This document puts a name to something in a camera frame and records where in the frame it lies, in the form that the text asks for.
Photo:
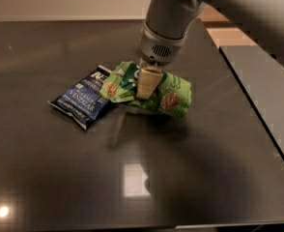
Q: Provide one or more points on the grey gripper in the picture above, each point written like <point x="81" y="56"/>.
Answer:
<point x="159" y="49"/>

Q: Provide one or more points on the green rice chip bag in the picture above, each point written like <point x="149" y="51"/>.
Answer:
<point x="172" y="96"/>

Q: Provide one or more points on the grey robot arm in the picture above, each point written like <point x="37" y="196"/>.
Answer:
<point x="260" y="20"/>

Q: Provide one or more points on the blue kettle chip bag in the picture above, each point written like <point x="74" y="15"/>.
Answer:
<point x="82" y="101"/>

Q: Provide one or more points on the grey side table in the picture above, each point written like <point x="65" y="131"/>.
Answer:
<point x="262" y="80"/>

